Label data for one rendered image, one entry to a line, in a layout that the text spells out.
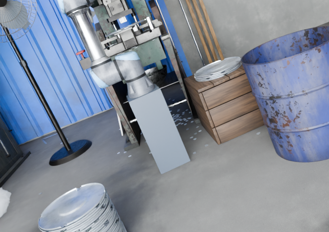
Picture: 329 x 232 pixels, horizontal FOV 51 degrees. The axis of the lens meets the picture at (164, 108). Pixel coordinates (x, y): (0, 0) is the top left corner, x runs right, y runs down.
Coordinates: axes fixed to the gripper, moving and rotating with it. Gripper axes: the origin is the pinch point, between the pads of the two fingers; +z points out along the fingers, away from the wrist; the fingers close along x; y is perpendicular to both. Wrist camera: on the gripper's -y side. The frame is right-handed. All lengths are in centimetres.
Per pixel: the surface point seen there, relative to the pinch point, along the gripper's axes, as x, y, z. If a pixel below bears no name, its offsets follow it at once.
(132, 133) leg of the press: 0, -20, 78
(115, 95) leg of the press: 1, -14, 49
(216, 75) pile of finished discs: -75, -6, 52
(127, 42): -7.4, 12.4, 23.8
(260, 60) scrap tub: -105, -10, 46
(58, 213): -51, -112, 46
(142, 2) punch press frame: -1, 55, 10
